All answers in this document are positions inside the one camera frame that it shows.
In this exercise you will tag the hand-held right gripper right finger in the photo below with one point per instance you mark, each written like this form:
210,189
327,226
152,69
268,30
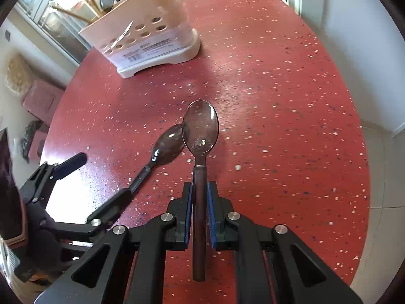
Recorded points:
211,218

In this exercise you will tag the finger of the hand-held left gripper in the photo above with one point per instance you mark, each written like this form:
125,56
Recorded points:
110,205
71,163

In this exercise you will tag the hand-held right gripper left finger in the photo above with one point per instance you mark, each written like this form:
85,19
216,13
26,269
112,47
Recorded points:
189,215

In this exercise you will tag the beige plastic utensil holder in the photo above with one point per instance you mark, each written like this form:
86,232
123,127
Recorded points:
152,34

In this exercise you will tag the person's left forearm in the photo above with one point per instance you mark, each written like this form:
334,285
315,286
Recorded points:
22,291

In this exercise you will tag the dark maroon cloth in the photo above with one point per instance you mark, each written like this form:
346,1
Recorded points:
9,196

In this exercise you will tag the small pink box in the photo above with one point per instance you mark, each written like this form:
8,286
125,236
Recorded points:
40,141

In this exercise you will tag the black plastic bag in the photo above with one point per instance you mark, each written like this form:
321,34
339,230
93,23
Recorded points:
29,133

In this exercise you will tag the large pink box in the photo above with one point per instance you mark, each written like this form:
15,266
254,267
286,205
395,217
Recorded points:
42,98

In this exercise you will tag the bag of pale balls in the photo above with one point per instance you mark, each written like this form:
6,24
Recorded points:
15,72

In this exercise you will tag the glass sliding door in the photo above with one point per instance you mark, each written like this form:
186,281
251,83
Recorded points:
53,15

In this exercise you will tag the wall socket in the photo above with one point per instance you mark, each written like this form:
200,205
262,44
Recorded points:
7,34

